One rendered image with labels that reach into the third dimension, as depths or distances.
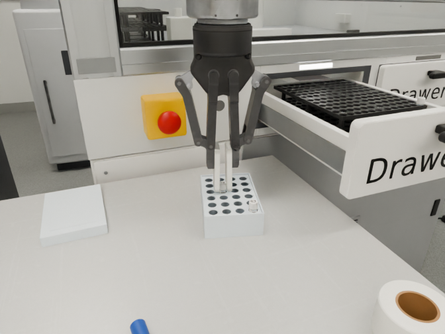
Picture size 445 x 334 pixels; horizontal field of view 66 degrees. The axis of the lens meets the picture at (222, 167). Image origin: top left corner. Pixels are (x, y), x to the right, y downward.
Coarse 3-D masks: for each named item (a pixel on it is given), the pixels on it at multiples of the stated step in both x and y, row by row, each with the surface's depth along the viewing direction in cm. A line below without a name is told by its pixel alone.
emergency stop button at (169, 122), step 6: (162, 114) 57; (168, 114) 57; (174, 114) 58; (162, 120) 57; (168, 120) 57; (174, 120) 58; (180, 120) 59; (162, 126) 58; (168, 126) 58; (174, 126) 58; (180, 126) 59; (162, 132) 58; (168, 132) 58; (174, 132) 59
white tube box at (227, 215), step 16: (208, 176) 58; (224, 176) 58; (240, 176) 58; (208, 192) 54; (240, 192) 54; (256, 192) 53; (208, 208) 50; (224, 208) 50; (240, 208) 50; (208, 224) 48; (224, 224) 48; (240, 224) 48; (256, 224) 49
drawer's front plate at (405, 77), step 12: (444, 60) 83; (384, 72) 77; (396, 72) 78; (408, 72) 79; (420, 72) 81; (384, 84) 78; (396, 84) 79; (408, 84) 81; (420, 84) 82; (432, 84) 84; (444, 84) 85; (444, 96) 87
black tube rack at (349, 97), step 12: (288, 84) 73; (300, 84) 74; (312, 84) 73; (324, 84) 74; (336, 84) 73; (348, 84) 74; (300, 96) 64; (312, 96) 65; (324, 96) 64; (336, 96) 64; (348, 96) 64; (360, 96) 64; (372, 96) 65; (384, 96) 64; (396, 96) 65; (300, 108) 68; (312, 108) 67; (324, 108) 58; (336, 108) 58; (348, 108) 58; (360, 108) 58; (372, 108) 58; (324, 120) 61; (336, 120) 61; (348, 120) 61; (348, 132) 56
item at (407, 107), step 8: (408, 104) 60; (416, 104) 60; (352, 112) 56; (360, 112) 56; (368, 112) 56; (376, 112) 56; (384, 112) 56; (392, 112) 57; (400, 112) 57; (344, 120) 54
